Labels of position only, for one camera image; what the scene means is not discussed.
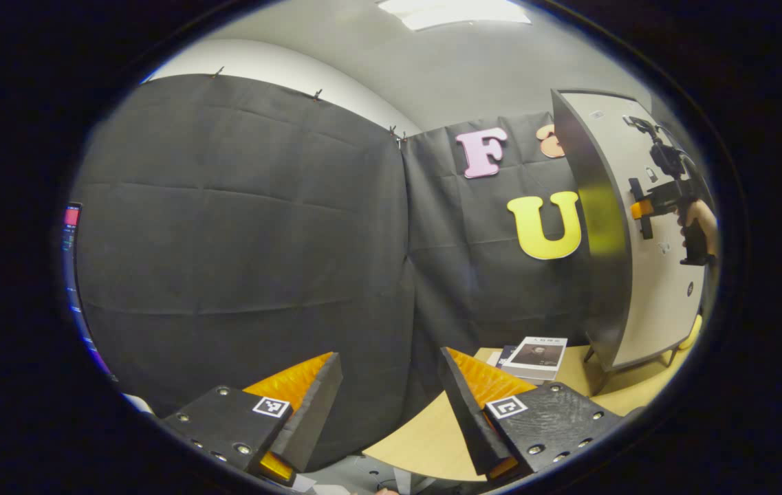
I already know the dark grey cabinet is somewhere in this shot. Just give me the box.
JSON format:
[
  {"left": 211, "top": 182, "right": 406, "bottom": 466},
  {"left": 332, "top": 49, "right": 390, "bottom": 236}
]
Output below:
[{"left": 551, "top": 88, "right": 711, "bottom": 397}]

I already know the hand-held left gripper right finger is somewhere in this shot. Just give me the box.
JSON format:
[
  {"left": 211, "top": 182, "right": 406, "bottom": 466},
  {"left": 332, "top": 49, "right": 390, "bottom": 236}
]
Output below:
[{"left": 439, "top": 347, "right": 629, "bottom": 482}]

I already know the computer monitor screen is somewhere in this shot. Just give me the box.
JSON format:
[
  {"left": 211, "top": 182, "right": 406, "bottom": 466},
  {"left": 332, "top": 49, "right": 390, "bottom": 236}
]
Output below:
[{"left": 61, "top": 201, "right": 116, "bottom": 383}]

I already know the white portrait cover book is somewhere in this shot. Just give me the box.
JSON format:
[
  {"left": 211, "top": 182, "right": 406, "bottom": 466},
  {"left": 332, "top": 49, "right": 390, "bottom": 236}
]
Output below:
[{"left": 501, "top": 335, "right": 569, "bottom": 381}]

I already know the black backdrop cloth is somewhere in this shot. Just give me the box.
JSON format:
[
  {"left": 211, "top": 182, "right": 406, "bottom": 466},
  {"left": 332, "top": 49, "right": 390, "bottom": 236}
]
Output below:
[{"left": 71, "top": 72, "right": 594, "bottom": 475}]

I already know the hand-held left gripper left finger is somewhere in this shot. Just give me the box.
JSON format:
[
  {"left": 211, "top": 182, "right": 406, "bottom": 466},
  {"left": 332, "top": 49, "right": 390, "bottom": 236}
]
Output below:
[{"left": 160, "top": 352, "right": 344, "bottom": 485}]

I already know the yellow plush ball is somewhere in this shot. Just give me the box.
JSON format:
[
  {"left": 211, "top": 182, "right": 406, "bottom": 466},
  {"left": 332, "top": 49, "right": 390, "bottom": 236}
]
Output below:
[{"left": 678, "top": 314, "right": 704, "bottom": 352}]

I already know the black door handle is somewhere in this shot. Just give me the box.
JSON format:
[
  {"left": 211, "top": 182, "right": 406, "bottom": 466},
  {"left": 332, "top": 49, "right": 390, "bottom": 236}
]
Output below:
[{"left": 628, "top": 177, "right": 655, "bottom": 241}]

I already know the ceiling light panel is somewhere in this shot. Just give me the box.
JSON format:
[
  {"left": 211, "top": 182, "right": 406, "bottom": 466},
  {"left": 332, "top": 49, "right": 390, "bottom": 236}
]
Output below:
[{"left": 377, "top": 0, "right": 532, "bottom": 32}]

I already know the dark blue book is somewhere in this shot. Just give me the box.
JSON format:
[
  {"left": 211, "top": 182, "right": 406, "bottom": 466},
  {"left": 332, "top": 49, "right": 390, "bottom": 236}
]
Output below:
[{"left": 487, "top": 344, "right": 519, "bottom": 369}]

